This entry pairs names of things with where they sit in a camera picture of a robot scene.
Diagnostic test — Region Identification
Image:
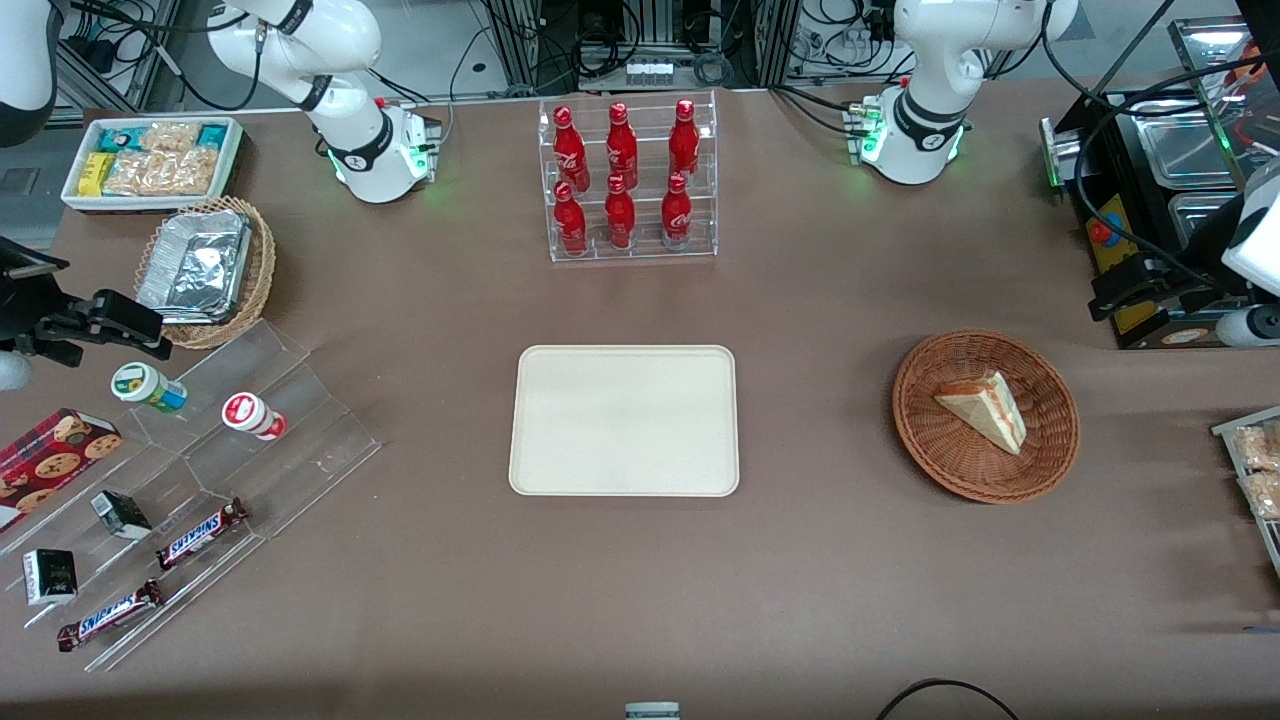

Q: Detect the yellow snack packet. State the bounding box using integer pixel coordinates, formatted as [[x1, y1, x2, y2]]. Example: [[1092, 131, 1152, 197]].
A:
[[77, 152, 117, 199]]

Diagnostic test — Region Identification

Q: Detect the metal snack tray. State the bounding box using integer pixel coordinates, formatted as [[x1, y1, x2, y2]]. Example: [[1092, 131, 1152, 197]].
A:
[[1210, 404, 1280, 581]]

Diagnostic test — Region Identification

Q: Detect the red label drink cup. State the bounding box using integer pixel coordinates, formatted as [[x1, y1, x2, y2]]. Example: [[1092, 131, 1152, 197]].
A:
[[221, 392, 289, 443]]

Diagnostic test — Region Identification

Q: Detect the clear cracker bag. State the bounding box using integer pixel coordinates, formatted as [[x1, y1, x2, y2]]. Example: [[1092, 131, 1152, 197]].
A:
[[1240, 470, 1280, 522], [140, 121, 203, 154], [102, 148, 219, 197], [1232, 424, 1280, 472]]

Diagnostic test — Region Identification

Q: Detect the red cola bottle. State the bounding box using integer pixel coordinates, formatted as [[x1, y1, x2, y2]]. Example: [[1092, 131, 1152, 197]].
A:
[[553, 106, 592, 193], [553, 180, 590, 257], [660, 172, 694, 250], [604, 174, 638, 251], [605, 102, 640, 191], [668, 98, 702, 183]]

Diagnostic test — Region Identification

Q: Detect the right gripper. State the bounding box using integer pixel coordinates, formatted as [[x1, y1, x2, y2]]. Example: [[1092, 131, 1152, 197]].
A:
[[0, 236, 174, 365]]

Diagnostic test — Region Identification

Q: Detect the red cookie box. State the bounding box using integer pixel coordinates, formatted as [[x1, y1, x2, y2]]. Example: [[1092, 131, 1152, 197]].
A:
[[0, 407, 124, 534]]

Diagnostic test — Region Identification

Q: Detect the triangular sandwich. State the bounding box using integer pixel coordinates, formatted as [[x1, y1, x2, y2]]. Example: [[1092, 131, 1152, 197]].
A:
[[934, 370, 1028, 457]]

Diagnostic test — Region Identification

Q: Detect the round brown wicker basket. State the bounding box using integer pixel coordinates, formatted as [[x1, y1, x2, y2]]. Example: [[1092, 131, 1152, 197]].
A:
[[892, 330, 1082, 504]]

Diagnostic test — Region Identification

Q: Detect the clear acrylic bottle rack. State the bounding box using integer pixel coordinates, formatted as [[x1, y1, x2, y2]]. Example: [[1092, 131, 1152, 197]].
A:
[[538, 89, 719, 264]]

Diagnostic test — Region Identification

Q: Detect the black table cable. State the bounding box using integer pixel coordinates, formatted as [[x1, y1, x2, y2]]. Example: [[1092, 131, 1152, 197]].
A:
[[875, 677, 1022, 720]]

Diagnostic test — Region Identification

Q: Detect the green label drink cup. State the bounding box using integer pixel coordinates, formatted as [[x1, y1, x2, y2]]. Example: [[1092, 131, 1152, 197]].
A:
[[110, 362, 189, 415]]

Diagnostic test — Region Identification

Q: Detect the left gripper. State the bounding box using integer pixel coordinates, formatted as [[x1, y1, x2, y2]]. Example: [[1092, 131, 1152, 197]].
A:
[[1090, 195, 1263, 323]]

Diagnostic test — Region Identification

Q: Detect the oval tan wicker basket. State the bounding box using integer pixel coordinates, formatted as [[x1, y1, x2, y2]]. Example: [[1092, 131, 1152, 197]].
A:
[[134, 195, 277, 351]]

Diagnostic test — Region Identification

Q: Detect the steel warmer pan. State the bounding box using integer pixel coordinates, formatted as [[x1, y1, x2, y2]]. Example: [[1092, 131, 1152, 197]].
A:
[[1138, 108, 1251, 188], [1168, 190, 1246, 253]]

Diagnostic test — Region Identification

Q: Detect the white snack bin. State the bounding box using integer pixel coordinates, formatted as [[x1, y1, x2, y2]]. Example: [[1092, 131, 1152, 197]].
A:
[[60, 115, 246, 215]]

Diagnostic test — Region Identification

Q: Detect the brown Snickers bar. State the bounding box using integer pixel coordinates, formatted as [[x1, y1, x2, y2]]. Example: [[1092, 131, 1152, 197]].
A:
[[155, 497, 250, 572], [56, 578, 165, 654]]

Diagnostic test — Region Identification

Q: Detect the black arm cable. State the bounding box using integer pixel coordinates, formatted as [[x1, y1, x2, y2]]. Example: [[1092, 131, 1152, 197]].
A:
[[1040, 0, 1280, 271]]

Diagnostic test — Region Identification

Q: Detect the beige rectangular tray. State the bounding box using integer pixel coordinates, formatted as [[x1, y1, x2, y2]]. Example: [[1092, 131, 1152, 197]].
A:
[[508, 345, 741, 498]]

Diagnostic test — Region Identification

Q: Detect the black food warmer cabinet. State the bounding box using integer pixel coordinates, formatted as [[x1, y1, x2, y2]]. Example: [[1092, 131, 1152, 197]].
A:
[[1038, 15, 1280, 351]]

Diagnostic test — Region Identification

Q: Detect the small black box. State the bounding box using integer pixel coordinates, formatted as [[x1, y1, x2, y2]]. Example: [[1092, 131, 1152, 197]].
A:
[[90, 489, 154, 542]]

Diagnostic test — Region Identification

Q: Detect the clear acrylic tiered stand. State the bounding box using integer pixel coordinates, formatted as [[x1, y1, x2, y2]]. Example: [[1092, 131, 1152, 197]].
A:
[[0, 318, 382, 674]]

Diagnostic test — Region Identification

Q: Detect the aluminium frame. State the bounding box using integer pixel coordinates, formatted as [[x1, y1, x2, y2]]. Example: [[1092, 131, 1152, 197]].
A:
[[480, 0, 803, 96]]

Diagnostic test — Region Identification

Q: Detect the aluminium foil container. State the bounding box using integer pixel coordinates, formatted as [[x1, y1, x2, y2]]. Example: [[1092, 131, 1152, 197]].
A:
[[136, 209, 254, 324]]

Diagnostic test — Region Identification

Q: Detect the black and white box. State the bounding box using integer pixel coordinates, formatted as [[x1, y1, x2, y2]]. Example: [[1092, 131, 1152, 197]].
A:
[[22, 548, 79, 608]]

